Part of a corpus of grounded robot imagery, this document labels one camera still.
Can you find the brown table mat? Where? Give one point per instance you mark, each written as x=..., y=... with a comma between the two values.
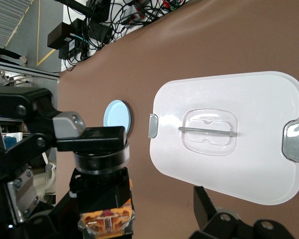
x=189, y=44

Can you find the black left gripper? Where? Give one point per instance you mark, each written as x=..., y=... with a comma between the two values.
x=2, y=211

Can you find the white lidded box grey latches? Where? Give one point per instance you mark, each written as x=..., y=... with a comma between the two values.
x=251, y=104

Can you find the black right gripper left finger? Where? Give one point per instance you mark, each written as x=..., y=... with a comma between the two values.
x=62, y=221

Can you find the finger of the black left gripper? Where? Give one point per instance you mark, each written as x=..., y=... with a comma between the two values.
x=94, y=139

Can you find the aluminium frame profile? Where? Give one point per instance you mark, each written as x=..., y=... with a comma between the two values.
x=27, y=71

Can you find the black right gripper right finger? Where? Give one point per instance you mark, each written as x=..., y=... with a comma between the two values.
x=206, y=214

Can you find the light blue round plate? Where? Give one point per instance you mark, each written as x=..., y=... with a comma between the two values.
x=115, y=113

